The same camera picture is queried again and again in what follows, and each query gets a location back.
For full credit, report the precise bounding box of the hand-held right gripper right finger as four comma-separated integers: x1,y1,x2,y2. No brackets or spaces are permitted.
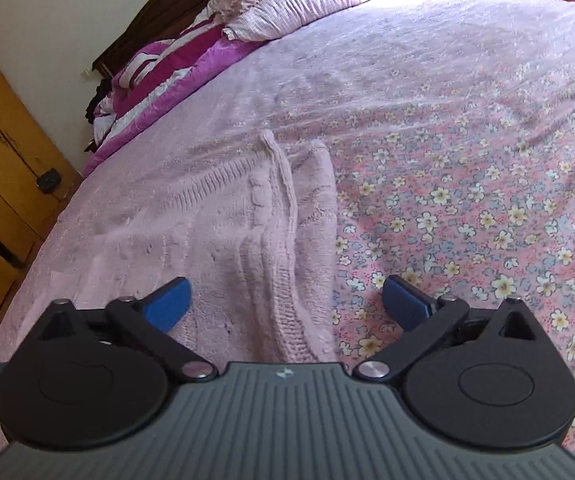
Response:
353,275,538,383

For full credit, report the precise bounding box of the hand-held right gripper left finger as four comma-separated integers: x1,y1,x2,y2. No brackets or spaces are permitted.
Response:
40,276,218,383

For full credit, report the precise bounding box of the pink knitted sweater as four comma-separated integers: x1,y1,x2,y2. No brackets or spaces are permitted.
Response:
0,129,342,367

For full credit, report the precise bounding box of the dark clothes pile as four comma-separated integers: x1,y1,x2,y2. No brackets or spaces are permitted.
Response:
84,80,114,124

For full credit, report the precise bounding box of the pink floral bed sheet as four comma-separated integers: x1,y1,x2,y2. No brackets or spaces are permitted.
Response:
0,0,575,471

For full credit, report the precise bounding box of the small black handbag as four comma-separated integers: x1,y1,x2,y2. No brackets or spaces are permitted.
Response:
36,167,63,194

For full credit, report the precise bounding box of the wooden wardrobe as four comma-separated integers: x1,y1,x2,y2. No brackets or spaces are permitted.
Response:
0,25,80,366

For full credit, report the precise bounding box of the magenta and white quilt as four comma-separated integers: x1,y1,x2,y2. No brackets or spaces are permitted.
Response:
84,25,264,176

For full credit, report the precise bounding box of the dark wooden headboard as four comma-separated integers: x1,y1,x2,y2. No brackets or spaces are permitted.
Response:
92,0,248,81

